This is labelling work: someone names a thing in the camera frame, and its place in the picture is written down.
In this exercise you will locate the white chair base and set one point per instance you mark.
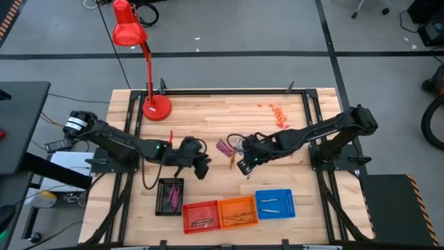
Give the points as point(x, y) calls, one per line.
point(354, 15)

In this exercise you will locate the red slotted plastic basket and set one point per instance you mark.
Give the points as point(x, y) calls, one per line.
point(201, 213)

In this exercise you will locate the blue slotted plastic basket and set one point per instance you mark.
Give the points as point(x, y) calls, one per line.
point(275, 205)

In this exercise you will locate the black aluminium table frame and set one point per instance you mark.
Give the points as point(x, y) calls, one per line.
point(225, 92)

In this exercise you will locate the black power adapter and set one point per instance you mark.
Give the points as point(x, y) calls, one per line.
point(57, 146)

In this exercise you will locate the white box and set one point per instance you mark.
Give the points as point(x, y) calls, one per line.
point(69, 161)

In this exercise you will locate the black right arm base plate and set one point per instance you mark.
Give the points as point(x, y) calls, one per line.
point(319, 166)

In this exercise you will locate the black hazard-edged platform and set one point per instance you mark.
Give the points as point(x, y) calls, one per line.
point(392, 208)

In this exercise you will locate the black slotted plastic basket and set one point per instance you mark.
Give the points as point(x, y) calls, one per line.
point(163, 198)

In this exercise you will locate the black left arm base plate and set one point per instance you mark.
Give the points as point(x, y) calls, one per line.
point(104, 168)

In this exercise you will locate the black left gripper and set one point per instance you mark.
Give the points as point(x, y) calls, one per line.
point(190, 151)

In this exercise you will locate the pale yellow round object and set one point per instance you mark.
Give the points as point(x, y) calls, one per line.
point(43, 199)

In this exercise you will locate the hazard striped black mat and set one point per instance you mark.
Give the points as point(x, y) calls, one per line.
point(7, 14)

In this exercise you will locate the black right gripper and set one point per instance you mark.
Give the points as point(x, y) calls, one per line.
point(258, 151)

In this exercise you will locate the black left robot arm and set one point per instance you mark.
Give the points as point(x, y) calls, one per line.
point(114, 142)

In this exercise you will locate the red desk lamp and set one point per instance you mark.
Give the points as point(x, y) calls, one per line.
point(128, 31)

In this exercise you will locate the orange slotted plastic basket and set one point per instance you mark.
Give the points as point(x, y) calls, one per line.
point(239, 206)

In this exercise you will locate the black desk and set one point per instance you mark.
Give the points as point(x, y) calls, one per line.
point(21, 121)

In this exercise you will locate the dark rounded device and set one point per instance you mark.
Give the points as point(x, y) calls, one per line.
point(5, 217)

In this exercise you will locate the small red tag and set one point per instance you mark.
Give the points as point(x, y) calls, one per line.
point(170, 136)

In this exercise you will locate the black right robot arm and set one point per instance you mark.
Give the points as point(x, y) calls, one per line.
point(329, 126)

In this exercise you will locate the black desk support beam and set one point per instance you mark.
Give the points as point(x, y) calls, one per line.
point(52, 170)

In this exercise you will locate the black equipment case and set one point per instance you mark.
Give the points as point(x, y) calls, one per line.
point(431, 33)

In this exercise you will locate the black caster wheel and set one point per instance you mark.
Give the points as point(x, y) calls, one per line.
point(34, 237)

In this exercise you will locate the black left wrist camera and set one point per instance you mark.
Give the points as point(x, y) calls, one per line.
point(202, 170)

